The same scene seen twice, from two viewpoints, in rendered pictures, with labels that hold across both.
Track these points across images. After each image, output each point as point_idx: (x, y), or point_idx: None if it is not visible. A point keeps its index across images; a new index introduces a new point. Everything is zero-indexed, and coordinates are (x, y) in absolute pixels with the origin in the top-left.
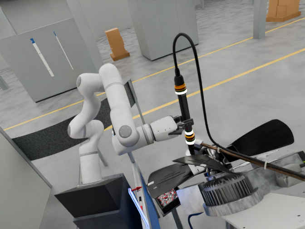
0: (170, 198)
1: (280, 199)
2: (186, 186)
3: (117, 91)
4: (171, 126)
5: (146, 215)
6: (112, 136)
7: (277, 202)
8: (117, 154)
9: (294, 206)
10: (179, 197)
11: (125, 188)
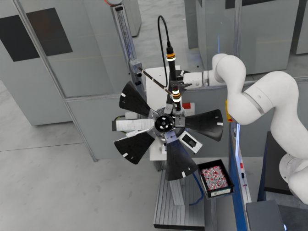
0: (211, 170)
1: (152, 100)
2: (193, 142)
3: None
4: (188, 73)
5: (236, 161)
6: None
7: (155, 97)
8: None
9: (155, 85)
10: (201, 143)
11: (264, 196)
